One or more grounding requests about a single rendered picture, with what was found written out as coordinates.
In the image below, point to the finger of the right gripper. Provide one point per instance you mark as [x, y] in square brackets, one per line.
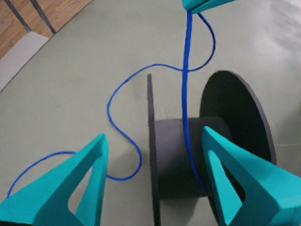
[187, 4]
[207, 4]

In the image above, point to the black cable reel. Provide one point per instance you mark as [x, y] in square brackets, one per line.
[230, 107]

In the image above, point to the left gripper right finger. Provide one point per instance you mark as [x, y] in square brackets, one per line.
[273, 195]

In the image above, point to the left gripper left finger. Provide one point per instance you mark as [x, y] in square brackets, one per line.
[44, 202]

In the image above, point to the blue cable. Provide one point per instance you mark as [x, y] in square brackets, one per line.
[184, 102]

